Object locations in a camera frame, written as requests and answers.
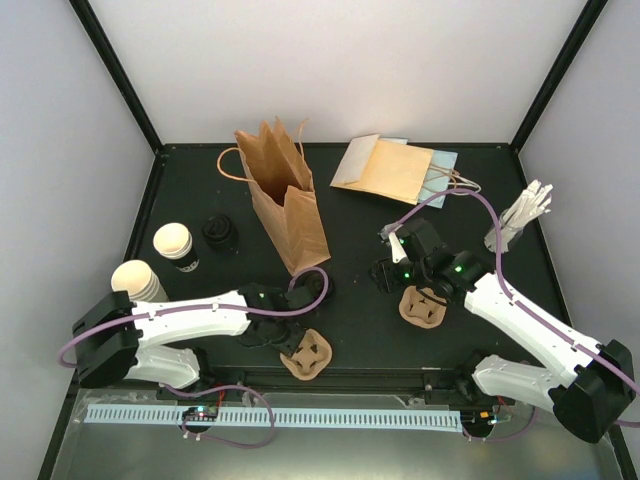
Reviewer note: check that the left black frame post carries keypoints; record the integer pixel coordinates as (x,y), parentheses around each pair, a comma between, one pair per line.
(101,43)

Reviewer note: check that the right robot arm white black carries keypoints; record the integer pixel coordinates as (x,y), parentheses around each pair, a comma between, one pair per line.
(586,384)

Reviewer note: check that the single brown pulp carrier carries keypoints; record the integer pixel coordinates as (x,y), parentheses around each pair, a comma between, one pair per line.
(313,354)

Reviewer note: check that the blue slotted cable duct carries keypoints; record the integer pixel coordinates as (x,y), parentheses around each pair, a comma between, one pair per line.
(313,418)

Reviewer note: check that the brown pulp cup carrier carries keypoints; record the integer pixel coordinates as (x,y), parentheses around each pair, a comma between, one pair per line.
(422,307)

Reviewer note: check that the black frame post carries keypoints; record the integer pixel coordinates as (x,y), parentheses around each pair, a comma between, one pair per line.
(101,43)
(577,36)

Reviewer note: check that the stacked paper cups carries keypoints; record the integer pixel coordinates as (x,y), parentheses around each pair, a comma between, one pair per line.
(140,282)

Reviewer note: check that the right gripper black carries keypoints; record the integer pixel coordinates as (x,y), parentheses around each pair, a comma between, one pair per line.
(385,281)

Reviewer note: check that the black front mounting rail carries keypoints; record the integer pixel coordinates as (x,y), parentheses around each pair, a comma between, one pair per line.
(434,386)

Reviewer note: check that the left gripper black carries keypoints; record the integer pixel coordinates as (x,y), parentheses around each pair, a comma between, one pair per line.
(290,344)

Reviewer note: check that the black coffee lid near bag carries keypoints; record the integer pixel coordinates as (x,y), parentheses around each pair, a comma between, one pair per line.
(318,283)

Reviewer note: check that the glass with white stirrers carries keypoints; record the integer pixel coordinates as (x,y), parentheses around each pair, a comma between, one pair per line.
(532,203)

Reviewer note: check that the flat blue paper bag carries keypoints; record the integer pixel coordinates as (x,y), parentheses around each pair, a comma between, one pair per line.
(437,176)

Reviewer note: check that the right black frame post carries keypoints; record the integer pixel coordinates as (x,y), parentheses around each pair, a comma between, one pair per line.
(577,36)

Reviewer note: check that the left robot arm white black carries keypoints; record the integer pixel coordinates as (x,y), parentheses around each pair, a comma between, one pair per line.
(126,340)

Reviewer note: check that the black coffee lids stack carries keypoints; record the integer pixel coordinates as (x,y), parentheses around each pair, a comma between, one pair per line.
(220,233)

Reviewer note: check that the paper cup black sleeve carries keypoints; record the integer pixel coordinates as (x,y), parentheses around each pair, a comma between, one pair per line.
(174,242)

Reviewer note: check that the flat white paper bag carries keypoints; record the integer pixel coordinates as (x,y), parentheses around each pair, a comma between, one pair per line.
(354,160)

